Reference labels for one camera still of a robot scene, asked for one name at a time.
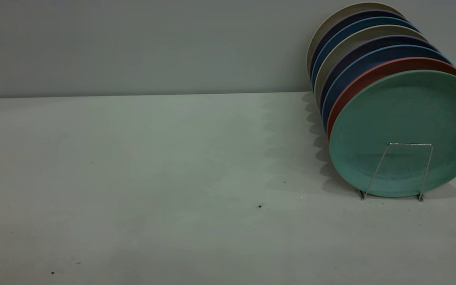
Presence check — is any green round plate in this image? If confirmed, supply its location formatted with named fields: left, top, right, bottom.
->
left=329, top=70, right=456, bottom=198

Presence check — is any dark purple round plate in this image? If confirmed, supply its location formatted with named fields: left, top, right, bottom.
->
left=319, top=35, right=441, bottom=111
left=310, top=9, right=411, bottom=76

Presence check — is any pink round plate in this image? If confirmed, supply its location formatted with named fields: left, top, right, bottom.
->
left=326, top=57, right=456, bottom=143

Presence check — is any beige round plate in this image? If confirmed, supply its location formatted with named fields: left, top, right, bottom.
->
left=306, top=2, right=405, bottom=74
left=314, top=25, right=429, bottom=99

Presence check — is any teal blue round plate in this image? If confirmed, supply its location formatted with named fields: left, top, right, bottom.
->
left=311, top=16, right=421, bottom=89

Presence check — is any metal wire plate rack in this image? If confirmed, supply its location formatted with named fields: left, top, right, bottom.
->
left=357, top=143, right=434, bottom=202

